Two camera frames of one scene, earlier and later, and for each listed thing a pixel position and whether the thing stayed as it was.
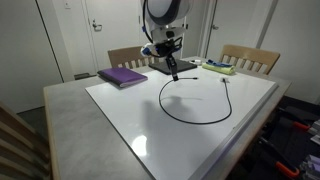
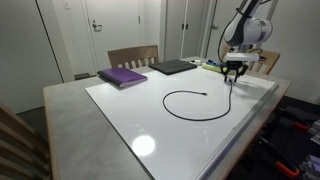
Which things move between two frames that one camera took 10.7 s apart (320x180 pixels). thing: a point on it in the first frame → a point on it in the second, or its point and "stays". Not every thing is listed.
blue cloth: [218, 63] stays
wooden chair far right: [238, 54] stays
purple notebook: [122, 76] stays
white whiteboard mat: [178, 123] stays
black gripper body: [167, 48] → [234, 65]
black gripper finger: [174, 73] → [225, 76]
